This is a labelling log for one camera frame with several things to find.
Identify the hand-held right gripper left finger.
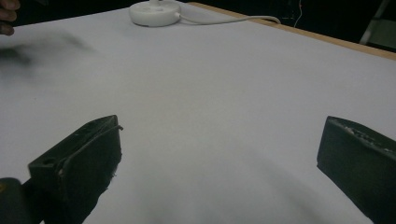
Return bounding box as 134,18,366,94
27,114,124,224

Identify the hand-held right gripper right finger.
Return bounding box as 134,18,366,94
316,116,396,224

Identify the grey metal stand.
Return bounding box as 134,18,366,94
359,0,396,50

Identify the white round lamp base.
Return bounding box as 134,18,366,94
128,0,182,28

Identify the white power cable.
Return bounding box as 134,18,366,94
175,12,282,25

